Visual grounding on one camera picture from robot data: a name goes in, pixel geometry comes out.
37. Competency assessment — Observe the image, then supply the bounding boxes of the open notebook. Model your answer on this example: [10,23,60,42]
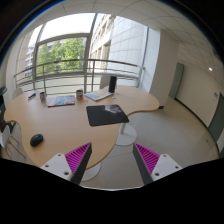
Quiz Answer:
[85,89,111,101]

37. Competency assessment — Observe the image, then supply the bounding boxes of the mug with pattern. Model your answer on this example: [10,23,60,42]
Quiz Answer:
[76,89,83,100]

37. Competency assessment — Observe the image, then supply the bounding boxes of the dark small object on table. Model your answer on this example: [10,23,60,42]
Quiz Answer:
[28,93,36,100]

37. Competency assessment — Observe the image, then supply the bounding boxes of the black mouse pad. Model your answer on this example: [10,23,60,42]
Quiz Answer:
[86,104,129,127]

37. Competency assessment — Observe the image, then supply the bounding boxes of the white chair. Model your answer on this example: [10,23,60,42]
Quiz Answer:
[0,125,25,159]

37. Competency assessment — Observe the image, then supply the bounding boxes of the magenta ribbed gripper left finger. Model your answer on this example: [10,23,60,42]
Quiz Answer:
[42,143,92,185]

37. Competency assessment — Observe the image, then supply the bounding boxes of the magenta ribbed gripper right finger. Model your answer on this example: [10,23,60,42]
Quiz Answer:
[133,143,182,185]

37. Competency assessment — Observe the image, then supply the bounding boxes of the wooden curved table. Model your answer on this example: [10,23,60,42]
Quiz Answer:
[3,84,161,183]

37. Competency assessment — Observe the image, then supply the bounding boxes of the grey door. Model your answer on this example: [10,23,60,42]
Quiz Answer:
[169,63,184,99]

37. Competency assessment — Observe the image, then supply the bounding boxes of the metal railing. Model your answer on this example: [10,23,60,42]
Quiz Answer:
[14,59,144,96]

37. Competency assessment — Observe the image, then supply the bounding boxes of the black computer mouse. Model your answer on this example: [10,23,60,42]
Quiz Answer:
[30,134,43,147]

